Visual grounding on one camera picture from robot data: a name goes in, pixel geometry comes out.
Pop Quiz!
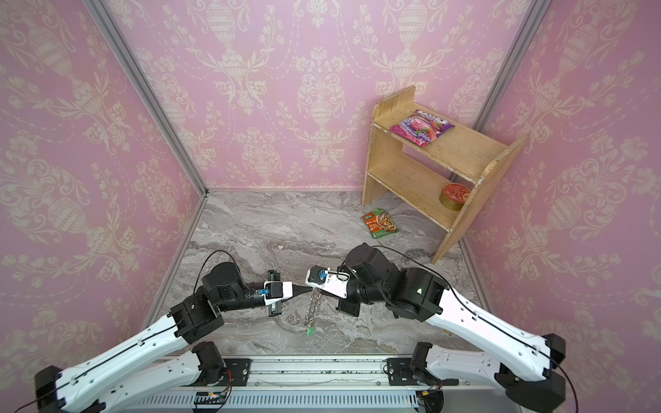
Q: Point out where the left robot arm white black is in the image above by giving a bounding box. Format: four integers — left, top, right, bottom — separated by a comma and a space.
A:
31, 262, 312, 412

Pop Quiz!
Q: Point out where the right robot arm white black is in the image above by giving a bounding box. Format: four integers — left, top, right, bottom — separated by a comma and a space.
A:
336, 244, 571, 412

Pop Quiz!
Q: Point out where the green orange snack packet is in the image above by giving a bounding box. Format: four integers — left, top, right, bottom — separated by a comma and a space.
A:
361, 208, 399, 239

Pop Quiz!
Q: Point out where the red round tin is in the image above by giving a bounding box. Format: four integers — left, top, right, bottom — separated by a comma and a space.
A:
439, 183, 471, 211

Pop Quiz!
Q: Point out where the wooden shelf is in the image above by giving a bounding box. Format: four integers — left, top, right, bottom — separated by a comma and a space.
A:
363, 87, 528, 262

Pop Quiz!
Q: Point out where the pink snack bag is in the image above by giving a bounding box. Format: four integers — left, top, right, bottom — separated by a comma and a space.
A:
390, 110, 454, 147

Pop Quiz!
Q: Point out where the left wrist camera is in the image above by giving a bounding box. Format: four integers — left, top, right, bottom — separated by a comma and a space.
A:
256, 282, 294, 306

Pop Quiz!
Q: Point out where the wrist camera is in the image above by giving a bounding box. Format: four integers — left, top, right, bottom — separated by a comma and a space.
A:
305, 265, 351, 299
256, 282, 294, 306

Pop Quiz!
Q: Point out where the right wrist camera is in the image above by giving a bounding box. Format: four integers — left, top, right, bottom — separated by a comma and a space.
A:
305, 265, 351, 299

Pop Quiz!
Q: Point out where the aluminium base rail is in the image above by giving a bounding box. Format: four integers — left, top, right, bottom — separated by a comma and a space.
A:
125, 354, 522, 412

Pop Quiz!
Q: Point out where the aluminium corner post left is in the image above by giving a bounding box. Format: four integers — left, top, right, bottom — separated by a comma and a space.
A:
83, 0, 208, 198

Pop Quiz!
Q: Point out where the aluminium corner post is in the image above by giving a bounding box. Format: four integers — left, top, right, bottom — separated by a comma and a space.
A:
83, 0, 208, 198
474, 0, 552, 133

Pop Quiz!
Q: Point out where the aluminium corner post right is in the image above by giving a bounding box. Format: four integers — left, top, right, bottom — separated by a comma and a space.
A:
474, 0, 552, 133

